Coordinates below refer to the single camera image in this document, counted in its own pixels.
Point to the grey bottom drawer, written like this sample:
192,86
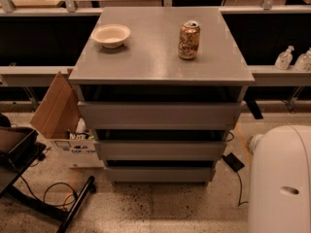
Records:
160,174

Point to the grey drawer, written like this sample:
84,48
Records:
160,174
159,107
125,144

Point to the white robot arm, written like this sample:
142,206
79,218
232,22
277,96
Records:
280,181

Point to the grey drawer cabinet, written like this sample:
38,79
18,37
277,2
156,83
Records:
150,57

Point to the grey middle drawer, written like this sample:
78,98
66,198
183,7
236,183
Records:
125,144

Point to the grey top drawer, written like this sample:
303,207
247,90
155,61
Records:
159,107

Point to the orange soda can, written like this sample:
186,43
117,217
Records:
189,40

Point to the white paper bowl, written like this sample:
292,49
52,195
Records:
110,36

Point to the black power adapter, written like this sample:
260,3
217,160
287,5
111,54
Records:
233,162

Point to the open cardboard box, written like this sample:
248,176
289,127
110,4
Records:
58,119

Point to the clear sanitizer pump bottle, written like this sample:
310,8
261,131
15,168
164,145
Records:
284,59

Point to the black rolling stand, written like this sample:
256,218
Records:
55,199

